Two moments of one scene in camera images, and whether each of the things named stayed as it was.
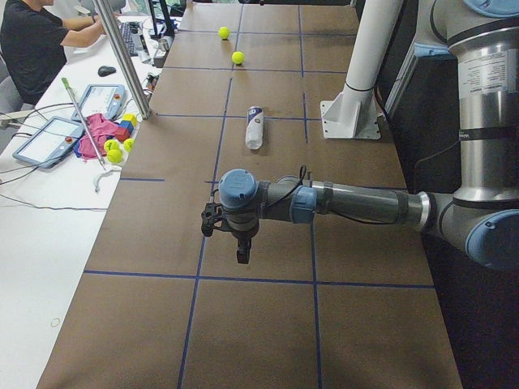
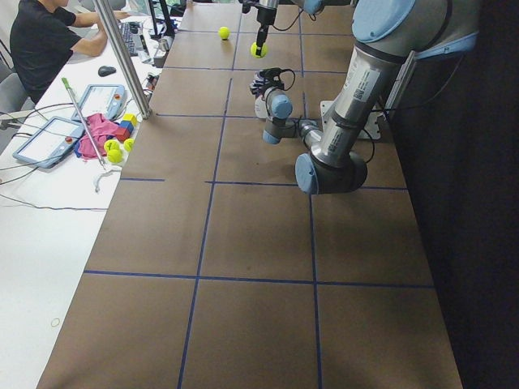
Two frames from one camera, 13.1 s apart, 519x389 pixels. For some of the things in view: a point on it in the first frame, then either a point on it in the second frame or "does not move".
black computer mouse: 105,70 does not move
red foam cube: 122,134 does not move
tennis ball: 238,57 → 254,49
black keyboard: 129,31 does not move
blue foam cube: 127,124 does not move
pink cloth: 100,129 does not move
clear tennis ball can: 255,127 → 260,107
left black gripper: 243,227 → 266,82
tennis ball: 224,32 does not move
